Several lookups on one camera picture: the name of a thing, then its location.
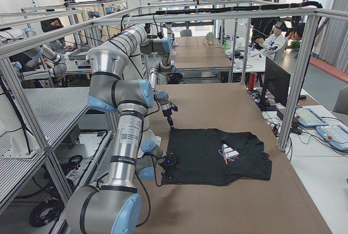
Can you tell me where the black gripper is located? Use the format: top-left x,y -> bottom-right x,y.
161,152 -> 179,179
160,103 -> 178,128

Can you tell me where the black graphic t-shirt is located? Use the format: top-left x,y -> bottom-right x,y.
161,128 -> 272,186

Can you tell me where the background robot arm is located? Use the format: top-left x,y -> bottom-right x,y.
9,45 -> 67,81

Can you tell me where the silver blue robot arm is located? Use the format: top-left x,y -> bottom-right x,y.
88,24 -> 172,122
65,46 -> 168,233

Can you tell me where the red thermos bottle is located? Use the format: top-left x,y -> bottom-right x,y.
248,72 -> 257,91

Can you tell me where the black computer monitor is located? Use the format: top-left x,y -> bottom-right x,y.
259,57 -> 290,111

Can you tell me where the striped grey work table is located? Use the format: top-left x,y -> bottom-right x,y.
0,86 -> 96,164

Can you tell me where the seated person white hoodie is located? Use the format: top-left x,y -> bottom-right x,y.
255,23 -> 285,60

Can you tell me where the standing person black jacket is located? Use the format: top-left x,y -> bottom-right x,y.
251,17 -> 280,42

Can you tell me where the blue grey teach pendant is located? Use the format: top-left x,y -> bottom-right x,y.
294,108 -> 328,128

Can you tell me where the aluminium cage frame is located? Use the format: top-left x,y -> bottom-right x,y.
0,0 -> 324,213

